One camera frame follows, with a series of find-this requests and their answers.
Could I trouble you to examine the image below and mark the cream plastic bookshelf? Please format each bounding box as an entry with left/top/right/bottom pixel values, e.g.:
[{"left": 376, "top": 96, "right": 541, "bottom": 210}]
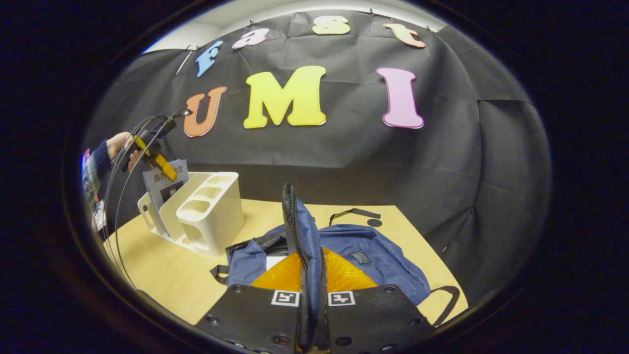
[{"left": 138, "top": 171, "right": 245, "bottom": 257}]

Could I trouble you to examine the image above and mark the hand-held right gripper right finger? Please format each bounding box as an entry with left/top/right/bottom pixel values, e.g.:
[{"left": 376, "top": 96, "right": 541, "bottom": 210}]
[{"left": 319, "top": 246, "right": 435, "bottom": 354}]

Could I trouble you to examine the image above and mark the colourful screen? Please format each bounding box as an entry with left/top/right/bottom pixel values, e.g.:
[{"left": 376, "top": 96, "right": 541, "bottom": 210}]
[{"left": 81, "top": 150, "right": 101, "bottom": 217}]

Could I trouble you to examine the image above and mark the blue schoolbag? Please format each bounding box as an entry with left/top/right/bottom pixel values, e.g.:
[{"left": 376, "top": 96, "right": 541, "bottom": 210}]
[{"left": 210, "top": 183, "right": 461, "bottom": 354}]

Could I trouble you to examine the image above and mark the grey book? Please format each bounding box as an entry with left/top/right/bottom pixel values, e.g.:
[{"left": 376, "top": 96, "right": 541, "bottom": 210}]
[{"left": 143, "top": 159, "right": 190, "bottom": 237}]

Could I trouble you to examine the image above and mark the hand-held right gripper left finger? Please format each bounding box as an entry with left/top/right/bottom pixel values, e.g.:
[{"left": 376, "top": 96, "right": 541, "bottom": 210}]
[{"left": 195, "top": 251, "right": 309, "bottom": 354}]

